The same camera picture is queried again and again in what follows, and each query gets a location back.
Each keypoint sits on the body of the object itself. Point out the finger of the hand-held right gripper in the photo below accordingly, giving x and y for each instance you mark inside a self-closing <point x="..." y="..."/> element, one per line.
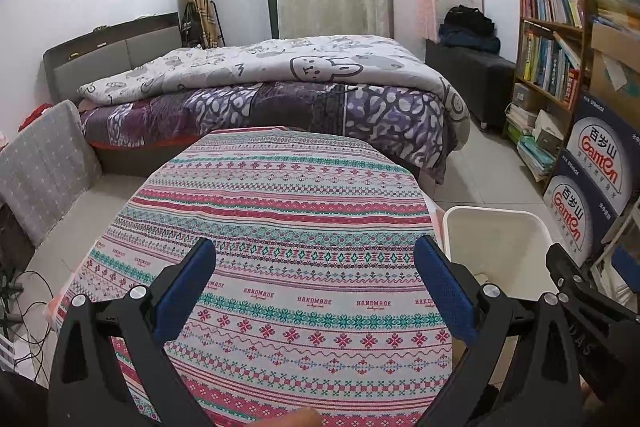
<point x="565" y="267"/>

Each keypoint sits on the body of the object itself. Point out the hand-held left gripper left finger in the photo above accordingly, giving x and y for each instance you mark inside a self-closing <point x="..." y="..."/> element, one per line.
<point x="185" y="287"/>

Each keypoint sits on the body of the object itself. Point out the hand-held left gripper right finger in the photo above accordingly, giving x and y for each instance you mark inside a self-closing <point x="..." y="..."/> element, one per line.
<point x="445" y="292"/>

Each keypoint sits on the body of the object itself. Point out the white plastic bin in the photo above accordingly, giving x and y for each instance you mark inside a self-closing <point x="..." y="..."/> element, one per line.
<point x="490" y="247"/>

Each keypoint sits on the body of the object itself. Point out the person's left hand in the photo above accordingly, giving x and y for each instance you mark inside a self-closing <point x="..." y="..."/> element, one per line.
<point x="295" y="419"/>

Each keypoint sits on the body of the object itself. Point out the blue white water carton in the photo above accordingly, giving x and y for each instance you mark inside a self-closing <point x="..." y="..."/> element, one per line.
<point x="567" y="217"/>
<point x="600" y="162"/>

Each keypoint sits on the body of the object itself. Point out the round table with patterned cloth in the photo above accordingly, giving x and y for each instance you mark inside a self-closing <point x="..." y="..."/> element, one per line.
<point x="280" y="207"/>

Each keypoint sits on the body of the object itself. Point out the stack of books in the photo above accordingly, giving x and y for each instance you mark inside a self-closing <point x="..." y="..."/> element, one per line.
<point x="532" y="147"/>

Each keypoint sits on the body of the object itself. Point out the grey cross-pattern cushion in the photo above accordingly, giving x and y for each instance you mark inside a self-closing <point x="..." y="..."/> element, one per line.
<point x="45" y="167"/>

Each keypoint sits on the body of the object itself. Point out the cardboard box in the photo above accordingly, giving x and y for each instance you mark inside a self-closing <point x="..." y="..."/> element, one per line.
<point x="615" y="72"/>

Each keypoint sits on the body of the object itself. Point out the black bench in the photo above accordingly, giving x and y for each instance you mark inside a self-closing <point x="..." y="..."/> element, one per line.
<point x="475" y="82"/>

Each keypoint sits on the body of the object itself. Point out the purple patterned blanket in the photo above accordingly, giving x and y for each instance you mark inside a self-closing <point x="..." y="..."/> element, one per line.
<point x="300" y="107"/>

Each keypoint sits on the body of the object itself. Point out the wooden bookshelf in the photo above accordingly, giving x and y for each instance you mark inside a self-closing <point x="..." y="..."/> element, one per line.
<point x="520" y="57"/>

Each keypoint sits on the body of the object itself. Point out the red cloth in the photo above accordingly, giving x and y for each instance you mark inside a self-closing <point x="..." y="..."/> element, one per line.
<point x="35" y="117"/>

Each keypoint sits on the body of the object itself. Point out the dark blue clothes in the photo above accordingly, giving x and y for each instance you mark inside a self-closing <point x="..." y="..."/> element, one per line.
<point x="470" y="43"/>

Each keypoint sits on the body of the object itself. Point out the grey bed headboard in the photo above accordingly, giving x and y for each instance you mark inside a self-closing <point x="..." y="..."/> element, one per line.
<point x="100" y="57"/>

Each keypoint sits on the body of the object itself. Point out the black hanging bag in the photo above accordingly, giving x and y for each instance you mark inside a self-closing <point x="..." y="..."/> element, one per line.
<point x="192" y="27"/>

